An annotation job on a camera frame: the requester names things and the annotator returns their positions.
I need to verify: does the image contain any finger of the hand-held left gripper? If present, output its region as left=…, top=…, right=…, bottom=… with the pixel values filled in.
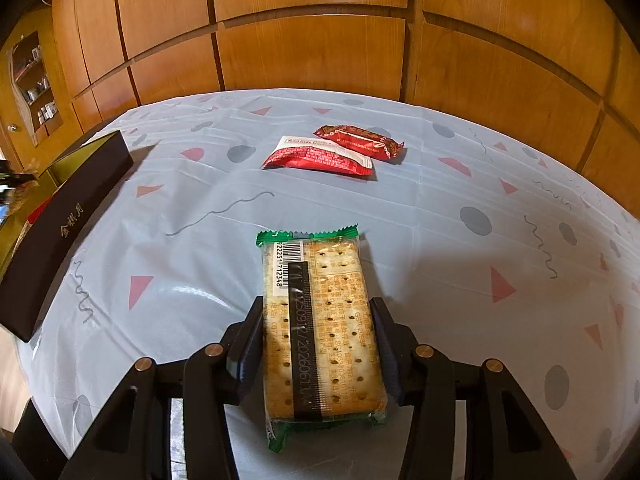
left=0, top=159, right=30, bottom=186

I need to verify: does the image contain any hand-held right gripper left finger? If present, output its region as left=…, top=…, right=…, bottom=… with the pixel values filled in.
left=57, top=296, right=266, bottom=480

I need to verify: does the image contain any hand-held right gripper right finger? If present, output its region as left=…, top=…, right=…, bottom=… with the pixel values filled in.
left=369, top=297, right=576, bottom=480

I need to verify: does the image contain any brown pastry packet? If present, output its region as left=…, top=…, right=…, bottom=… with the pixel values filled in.
left=12, top=160, right=43, bottom=211

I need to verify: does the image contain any dark brown gold-lined box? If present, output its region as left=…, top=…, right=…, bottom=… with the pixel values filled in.
left=0, top=130, right=135, bottom=343

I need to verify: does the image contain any green-edged cracker packet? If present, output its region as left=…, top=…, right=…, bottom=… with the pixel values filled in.
left=256, top=226, right=388, bottom=453

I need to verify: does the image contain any large red snack packet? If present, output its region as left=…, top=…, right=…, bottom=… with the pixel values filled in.
left=27, top=200, right=53, bottom=225

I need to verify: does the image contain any wooden shelf niche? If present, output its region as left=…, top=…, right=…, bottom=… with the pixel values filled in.
left=6, top=30, right=66, bottom=148

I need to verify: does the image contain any patterned light blue tablecloth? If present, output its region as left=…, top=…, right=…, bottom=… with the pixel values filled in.
left=17, top=87, right=640, bottom=480

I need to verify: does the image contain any white and red snack packet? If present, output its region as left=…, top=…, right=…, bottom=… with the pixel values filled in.
left=262, top=135, right=375, bottom=177

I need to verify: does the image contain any small dark red snack packet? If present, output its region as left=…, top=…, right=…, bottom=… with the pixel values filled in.
left=313, top=125, right=405, bottom=165

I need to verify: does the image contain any wooden wardrobe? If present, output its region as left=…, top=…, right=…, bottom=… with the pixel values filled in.
left=0, top=0, right=640, bottom=221

